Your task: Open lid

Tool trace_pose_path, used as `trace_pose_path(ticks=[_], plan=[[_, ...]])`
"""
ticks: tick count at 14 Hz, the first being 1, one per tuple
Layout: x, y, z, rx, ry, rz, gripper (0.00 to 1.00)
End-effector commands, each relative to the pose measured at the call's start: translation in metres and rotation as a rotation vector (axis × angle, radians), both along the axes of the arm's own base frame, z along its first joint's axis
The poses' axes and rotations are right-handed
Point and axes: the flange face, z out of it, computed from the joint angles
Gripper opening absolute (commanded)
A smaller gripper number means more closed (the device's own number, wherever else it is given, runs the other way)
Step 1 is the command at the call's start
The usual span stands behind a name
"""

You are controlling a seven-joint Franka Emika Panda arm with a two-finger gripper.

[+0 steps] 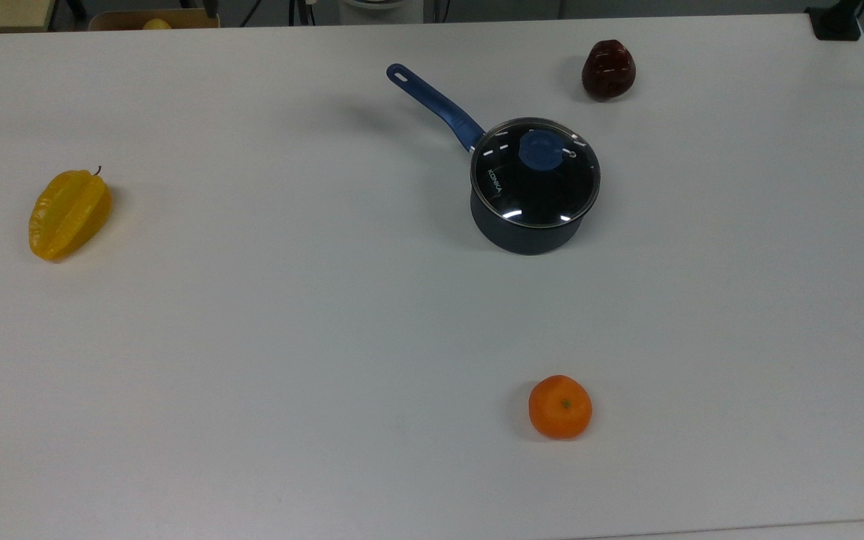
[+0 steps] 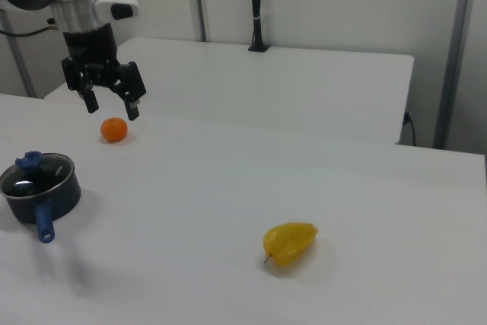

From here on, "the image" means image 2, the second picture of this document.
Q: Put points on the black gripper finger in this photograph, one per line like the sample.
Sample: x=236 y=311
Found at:
x=91 y=100
x=131 y=85

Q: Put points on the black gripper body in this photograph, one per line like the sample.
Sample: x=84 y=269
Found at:
x=91 y=45

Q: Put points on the orange mandarin fruit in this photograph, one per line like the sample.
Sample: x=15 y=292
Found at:
x=113 y=129

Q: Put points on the yellow starfruit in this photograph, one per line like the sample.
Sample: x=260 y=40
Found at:
x=289 y=243

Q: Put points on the white side table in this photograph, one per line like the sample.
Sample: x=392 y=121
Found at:
x=266 y=85

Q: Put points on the aluminium frame post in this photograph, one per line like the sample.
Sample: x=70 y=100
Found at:
x=456 y=55
x=21 y=62

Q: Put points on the glass lid with blue knob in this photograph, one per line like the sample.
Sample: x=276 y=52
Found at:
x=28 y=161

